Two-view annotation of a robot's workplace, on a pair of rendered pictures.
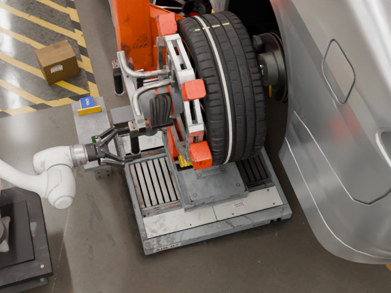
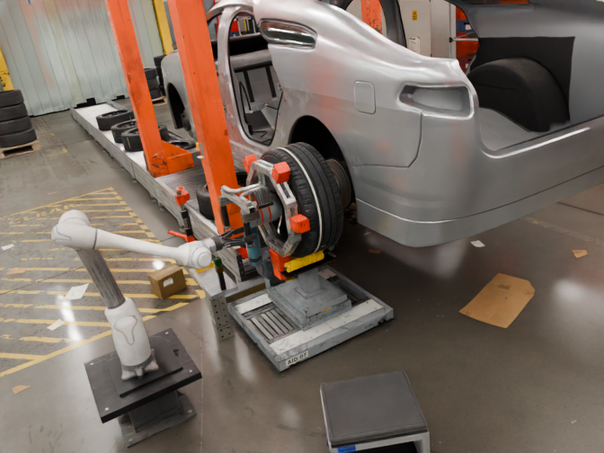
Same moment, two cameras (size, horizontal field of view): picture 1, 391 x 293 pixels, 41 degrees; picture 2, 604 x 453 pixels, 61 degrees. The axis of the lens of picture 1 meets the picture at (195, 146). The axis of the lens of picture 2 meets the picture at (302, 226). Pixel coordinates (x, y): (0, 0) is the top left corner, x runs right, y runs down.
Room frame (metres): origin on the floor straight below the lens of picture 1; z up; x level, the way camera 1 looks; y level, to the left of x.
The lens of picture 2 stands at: (-1.34, 0.26, 1.94)
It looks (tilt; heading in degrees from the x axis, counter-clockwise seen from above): 24 degrees down; 353
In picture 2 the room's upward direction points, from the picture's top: 8 degrees counter-clockwise
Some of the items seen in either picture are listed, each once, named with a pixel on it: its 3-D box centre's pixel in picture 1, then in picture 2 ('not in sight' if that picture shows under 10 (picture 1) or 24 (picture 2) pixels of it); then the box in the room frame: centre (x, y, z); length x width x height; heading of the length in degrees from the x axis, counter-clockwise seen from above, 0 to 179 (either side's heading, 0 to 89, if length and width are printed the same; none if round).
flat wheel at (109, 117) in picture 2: not in sight; (116, 119); (8.40, 2.19, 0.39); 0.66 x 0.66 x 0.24
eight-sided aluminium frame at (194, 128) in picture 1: (178, 97); (271, 208); (1.44, 0.09, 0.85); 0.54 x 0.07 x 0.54; 20
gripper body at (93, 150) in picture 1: (97, 150); (221, 242); (1.15, 0.40, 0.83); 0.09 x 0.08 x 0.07; 110
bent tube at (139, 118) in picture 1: (155, 93); (255, 189); (1.31, 0.17, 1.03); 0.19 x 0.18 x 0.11; 110
